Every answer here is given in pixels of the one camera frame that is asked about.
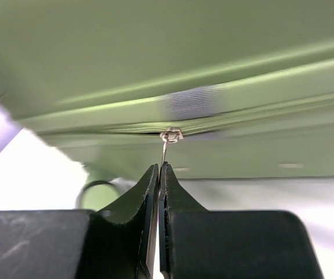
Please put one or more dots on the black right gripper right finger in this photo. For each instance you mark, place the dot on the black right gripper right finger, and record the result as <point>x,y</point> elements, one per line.
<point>198,243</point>

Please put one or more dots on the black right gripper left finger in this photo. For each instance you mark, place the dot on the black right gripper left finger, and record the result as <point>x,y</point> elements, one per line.
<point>117,241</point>

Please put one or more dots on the silver zipper pull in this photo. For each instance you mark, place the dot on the silver zipper pull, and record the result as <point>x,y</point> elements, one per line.
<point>170,136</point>

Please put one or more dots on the green suitcase blue lining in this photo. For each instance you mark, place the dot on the green suitcase blue lining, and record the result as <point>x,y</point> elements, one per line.
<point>250,84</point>

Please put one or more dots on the green suitcase wheel lid upper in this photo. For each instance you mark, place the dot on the green suitcase wheel lid upper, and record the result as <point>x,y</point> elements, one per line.
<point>96,195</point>

